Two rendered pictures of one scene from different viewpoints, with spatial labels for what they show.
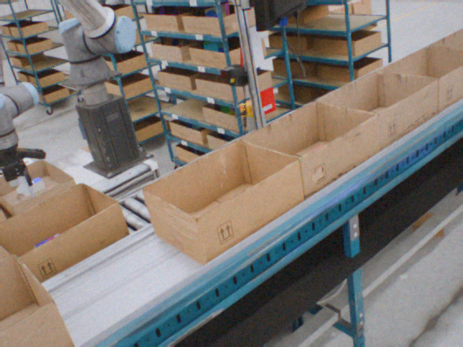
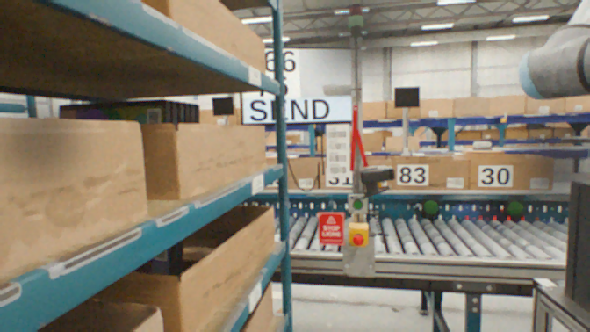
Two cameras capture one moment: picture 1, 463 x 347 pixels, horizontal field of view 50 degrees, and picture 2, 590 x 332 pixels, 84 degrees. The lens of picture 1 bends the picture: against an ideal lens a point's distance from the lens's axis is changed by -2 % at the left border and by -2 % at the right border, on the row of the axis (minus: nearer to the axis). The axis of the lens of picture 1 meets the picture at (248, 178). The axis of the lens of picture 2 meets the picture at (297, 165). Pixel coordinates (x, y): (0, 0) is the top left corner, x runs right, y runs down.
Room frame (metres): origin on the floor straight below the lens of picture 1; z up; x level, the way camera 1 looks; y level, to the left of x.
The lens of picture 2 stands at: (3.40, 0.63, 1.23)
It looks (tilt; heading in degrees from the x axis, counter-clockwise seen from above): 6 degrees down; 227
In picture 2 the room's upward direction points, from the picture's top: 2 degrees counter-clockwise
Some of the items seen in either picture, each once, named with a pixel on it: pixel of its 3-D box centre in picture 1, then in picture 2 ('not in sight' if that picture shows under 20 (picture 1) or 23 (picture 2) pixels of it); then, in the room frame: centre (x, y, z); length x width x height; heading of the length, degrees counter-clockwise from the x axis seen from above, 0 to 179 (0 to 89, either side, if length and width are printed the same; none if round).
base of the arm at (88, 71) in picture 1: (88, 67); not in sight; (2.31, 0.63, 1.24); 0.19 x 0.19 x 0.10
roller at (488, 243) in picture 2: not in sight; (483, 240); (1.87, 0.17, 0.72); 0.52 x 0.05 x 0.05; 36
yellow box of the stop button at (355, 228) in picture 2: (244, 111); (368, 235); (2.43, -0.04, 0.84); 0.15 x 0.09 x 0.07; 126
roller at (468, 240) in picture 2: not in sight; (467, 239); (1.91, 0.12, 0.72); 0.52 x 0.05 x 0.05; 36
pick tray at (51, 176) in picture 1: (31, 190); not in sight; (2.06, 0.97, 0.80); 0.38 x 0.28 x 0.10; 38
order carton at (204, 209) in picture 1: (225, 197); (499, 171); (1.37, 0.08, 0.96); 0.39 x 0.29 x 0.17; 126
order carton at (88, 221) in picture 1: (59, 236); not in sight; (1.54, 0.70, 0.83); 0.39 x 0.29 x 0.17; 130
